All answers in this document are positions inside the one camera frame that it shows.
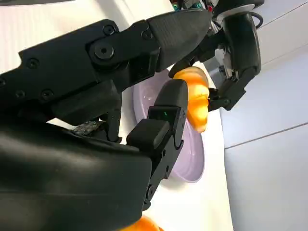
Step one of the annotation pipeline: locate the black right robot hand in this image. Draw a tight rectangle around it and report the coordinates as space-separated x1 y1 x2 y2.
0 9 212 231

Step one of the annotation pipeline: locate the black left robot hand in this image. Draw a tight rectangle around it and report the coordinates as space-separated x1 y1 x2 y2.
167 9 262 112

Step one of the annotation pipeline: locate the orange and white bread roll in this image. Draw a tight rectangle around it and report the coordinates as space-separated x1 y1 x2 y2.
136 216 166 231
173 66 209 133

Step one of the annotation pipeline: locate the white cabinet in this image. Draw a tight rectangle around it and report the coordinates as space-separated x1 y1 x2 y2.
257 0 308 69

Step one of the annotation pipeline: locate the lilac plate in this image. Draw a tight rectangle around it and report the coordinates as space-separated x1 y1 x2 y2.
133 69 205 184

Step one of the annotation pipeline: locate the grey desk partition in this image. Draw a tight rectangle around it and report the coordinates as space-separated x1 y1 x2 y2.
220 60 308 231

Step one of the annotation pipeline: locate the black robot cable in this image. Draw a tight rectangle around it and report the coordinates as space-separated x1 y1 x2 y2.
250 12 263 28

